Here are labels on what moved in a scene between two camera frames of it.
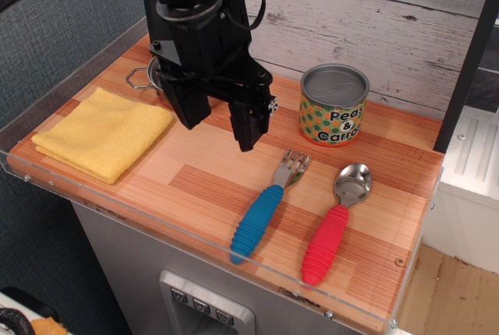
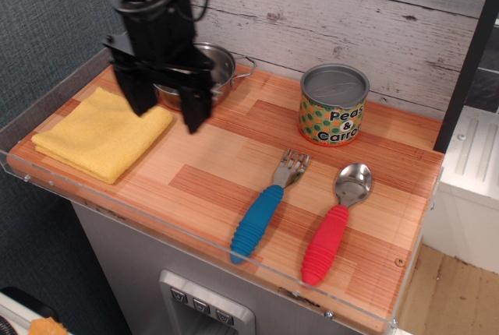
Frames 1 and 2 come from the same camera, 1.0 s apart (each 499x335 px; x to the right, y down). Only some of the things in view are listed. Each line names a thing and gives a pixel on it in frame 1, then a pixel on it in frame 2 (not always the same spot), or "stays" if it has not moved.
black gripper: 203,37 to 159,39
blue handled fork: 265,209 stays
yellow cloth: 105,134 stays
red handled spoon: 352,181 stays
